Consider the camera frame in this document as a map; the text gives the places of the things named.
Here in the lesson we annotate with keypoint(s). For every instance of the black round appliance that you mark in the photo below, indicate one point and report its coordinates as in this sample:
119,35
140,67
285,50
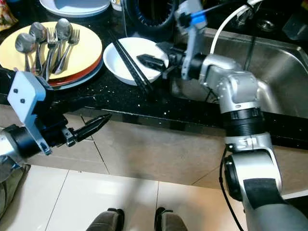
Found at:
149,17

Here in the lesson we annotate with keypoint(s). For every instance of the white bowl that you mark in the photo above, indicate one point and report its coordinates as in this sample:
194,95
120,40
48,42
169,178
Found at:
118,62

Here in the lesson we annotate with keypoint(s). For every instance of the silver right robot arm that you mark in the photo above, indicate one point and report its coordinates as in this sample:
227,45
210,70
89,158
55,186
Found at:
240,91

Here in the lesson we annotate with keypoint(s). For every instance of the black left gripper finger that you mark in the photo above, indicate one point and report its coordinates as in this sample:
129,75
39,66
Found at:
87,139
95,124

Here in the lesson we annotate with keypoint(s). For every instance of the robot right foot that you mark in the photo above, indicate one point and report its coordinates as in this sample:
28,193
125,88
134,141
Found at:
171,221

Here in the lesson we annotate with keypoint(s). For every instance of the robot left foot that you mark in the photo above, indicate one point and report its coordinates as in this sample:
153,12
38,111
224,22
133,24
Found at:
106,221

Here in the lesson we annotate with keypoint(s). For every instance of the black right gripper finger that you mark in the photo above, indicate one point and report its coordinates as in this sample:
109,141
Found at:
161,70
153,61

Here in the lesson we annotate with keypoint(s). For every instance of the light blue plate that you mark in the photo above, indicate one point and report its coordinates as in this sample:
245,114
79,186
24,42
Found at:
84,81

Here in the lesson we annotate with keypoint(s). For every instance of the yellow red snack bag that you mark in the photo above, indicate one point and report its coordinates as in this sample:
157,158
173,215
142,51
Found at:
7,14

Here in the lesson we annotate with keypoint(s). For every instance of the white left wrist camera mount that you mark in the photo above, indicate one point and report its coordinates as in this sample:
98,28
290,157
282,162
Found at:
24,94

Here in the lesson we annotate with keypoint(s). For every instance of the yellow plate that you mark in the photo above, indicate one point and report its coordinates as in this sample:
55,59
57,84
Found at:
89,48

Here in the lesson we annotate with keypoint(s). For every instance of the steel fork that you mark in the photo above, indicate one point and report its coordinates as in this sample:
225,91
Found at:
74,37
51,37

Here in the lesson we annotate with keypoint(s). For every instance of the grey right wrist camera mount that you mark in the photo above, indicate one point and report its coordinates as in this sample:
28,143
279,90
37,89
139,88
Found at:
192,43

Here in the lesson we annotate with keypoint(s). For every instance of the white stacked container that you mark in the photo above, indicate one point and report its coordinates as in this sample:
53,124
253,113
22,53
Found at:
74,6

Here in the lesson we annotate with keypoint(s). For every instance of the clear plastic container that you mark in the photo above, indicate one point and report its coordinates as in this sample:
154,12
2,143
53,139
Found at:
296,28

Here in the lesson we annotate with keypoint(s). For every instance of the black chopstick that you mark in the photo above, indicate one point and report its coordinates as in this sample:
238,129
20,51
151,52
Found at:
133,62
127,63

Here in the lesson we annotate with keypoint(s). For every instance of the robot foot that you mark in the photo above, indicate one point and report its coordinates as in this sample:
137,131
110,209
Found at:
171,221
106,221

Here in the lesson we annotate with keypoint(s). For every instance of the grey green woven sack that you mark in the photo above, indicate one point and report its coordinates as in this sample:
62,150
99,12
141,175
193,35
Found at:
15,192

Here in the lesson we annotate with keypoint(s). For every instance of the stainless steel sink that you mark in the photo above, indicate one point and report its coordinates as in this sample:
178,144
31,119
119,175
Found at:
279,62

